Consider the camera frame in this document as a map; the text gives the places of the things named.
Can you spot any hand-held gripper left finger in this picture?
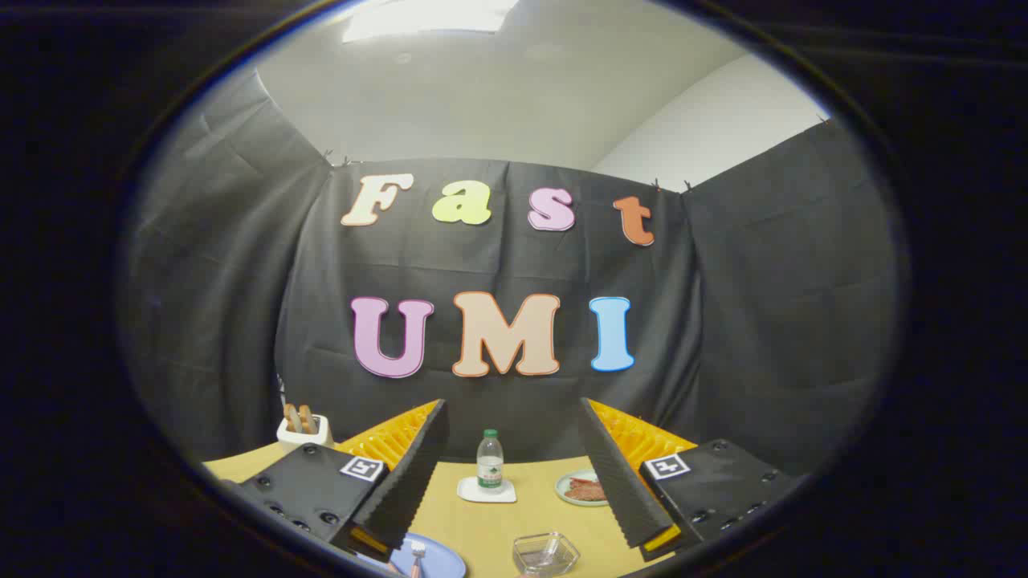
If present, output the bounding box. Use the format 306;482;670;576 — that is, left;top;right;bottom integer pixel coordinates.
218;399;449;563

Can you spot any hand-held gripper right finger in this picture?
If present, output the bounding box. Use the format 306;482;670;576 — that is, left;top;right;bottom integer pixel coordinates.
578;397;804;563

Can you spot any pale green food plate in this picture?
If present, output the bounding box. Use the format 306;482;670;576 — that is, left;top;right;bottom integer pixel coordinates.
556;470;611;507

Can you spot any white square coaster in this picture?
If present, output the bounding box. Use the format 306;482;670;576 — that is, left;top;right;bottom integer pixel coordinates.
457;476;517;504

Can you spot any clear water bottle green cap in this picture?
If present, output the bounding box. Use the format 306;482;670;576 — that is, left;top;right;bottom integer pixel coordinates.
476;429;504;490

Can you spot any blue round plate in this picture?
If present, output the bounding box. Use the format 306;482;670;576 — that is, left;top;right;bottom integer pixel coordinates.
357;532;467;578

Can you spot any clear glass container with rack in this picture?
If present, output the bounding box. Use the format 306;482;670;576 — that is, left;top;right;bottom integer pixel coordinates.
512;531;581;577

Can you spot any cream toaster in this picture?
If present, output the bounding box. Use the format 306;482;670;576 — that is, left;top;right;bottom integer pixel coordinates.
277;413;334;450

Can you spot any ceiling light panel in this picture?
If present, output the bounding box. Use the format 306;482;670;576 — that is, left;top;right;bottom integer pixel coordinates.
343;0;519;43

